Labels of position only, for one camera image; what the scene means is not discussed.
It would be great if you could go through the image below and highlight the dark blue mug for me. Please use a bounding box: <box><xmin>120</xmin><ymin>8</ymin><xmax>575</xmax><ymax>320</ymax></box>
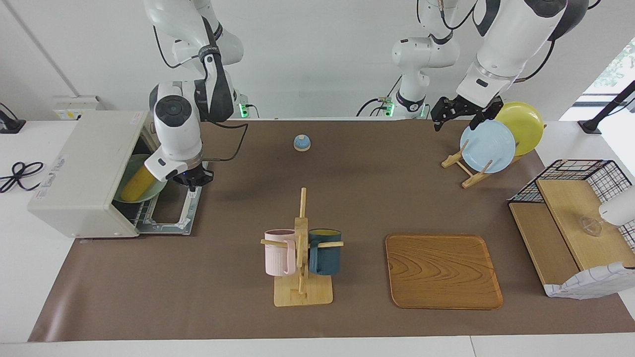
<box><xmin>308</xmin><ymin>229</ymin><xmax>342</xmax><ymax>276</ymax></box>

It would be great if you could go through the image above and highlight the beige toaster oven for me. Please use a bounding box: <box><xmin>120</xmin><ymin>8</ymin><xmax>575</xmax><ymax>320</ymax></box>
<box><xmin>27</xmin><ymin>110</ymin><xmax>204</xmax><ymax>239</ymax></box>

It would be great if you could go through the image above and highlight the light wooden shelf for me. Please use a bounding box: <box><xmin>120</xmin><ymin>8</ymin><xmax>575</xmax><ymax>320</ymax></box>
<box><xmin>509</xmin><ymin>178</ymin><xmax>635</xmax><ymax>298</ymax></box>

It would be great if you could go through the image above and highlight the brown wooden tray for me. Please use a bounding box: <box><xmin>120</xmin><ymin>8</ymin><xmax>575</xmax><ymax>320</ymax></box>
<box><xmin>385</xmin><ymin>234</ymin><xmax>504</xmax><ymax>310</ymax></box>

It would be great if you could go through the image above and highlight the black wire basket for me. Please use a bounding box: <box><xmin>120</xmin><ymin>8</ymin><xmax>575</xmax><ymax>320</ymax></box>
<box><xmin>510</xmin><ymin>159</ymin><xmax>635</xmax><ymax>248</ymax></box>

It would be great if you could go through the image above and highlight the coiled black cable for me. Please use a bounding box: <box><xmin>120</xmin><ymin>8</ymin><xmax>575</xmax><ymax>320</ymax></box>
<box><xmin>0</xmin><ymin>161</ymin><xmax>45</xmax><ymax>194</ymax></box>

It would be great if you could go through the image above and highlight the white cylindrical device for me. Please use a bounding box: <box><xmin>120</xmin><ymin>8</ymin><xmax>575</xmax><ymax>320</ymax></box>
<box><xmin>599</xmin><ymin>186</ymin><xmax>635</xmax><ymax>227</ymax></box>

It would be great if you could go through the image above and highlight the pale green plate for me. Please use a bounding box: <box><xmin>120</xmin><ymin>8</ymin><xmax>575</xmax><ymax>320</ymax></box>
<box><xmin>113</xmin><ymin>154</ymin><xmax>168</xmax><ymax>203</ymax></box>

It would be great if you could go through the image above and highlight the white checked cloth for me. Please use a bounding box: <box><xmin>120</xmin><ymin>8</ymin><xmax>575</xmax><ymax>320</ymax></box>
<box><xmin>544</xmin><ymin>262</ymin><xmax>635</xmax><ymax>299</ymax></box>

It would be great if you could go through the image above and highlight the small clear glass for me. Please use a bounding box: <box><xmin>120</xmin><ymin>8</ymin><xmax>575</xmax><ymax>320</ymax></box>
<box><xmin>580</xmin><ymin>216</ymin><xmax>604</xmax><ymax>237</ymax></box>

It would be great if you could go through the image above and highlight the brown table mat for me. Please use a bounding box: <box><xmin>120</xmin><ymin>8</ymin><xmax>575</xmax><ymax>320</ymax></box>
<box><xmin>28</xmin><ymin>119</ymin><xmax>635</xmax><ymax>343</ymax></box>

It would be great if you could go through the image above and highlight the wooden mug tree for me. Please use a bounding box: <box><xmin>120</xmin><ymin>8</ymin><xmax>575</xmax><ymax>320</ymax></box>
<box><xmin>260</xmin><ymin>187</ymin><xmax>344</xmax><ymax>307</ymax></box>

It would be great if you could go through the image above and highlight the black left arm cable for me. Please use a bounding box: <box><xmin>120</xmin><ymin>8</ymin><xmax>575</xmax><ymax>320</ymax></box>
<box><xmin>439</xmin><ymin>0</ymin><xmax>591</xmax><ymax>84</ymax></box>

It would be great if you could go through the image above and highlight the white wall socket box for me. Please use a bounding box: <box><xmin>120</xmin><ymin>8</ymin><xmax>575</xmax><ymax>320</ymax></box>
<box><xmin>52</xmin><ymin>95</ymin><xmax>106</xmax><ymax>121</ymax></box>

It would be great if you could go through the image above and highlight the yellow plate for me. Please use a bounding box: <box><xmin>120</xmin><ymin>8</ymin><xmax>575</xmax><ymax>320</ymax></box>
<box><xmin>495</xmin><ymin>102</ymin><xmax>545</xmax><ymax>155</ymax></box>

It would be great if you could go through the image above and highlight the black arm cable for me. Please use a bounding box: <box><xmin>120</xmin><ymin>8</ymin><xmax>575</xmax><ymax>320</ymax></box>
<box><xmin>151</xmin><ymin>22</ymin><xmax>249</xmax><ymax>162</ymax></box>
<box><xmin>439</xmin><ymin>0</ymin><xmax>591</xmax><ymax>84</ymax></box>

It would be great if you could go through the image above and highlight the wooden plate rack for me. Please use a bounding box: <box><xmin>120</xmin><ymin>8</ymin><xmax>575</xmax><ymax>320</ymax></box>
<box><xmin>442</xmin><ymin>141</ymin><xmax>524</xmax><ymax>189</ymax></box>

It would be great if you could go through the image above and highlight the black clamp mount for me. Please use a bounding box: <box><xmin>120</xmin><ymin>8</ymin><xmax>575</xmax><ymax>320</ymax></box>
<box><xmin>0</xmin><ymin>102</ymin><xmax>26</xmax><ymax>134</ymax></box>

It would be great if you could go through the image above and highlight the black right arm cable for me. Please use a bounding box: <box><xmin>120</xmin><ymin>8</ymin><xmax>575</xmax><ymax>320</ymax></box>
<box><xmin>151</xmin><ymin>22</ymin><xmax>249</xmax><ymax>162</ymax></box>

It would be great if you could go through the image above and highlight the light blue plate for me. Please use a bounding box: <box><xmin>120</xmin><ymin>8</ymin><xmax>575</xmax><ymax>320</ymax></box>
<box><xmin>459</xmin><ymin>120</ymin><xmax>516</xmax><ymax>174</ymax></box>

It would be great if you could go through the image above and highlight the yellow corn cob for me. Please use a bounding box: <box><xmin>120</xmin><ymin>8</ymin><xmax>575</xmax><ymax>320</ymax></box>
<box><xmin>121</xmin><ymin>165</ymin><xmax>155</xmax><ymax>202</ymax></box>

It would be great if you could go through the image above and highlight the pink mug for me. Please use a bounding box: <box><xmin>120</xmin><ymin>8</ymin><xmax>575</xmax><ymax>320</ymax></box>
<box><xmin>264</xmin><ymin>229</ymin><xmax>297</xmax><ymax>277</ymax></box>

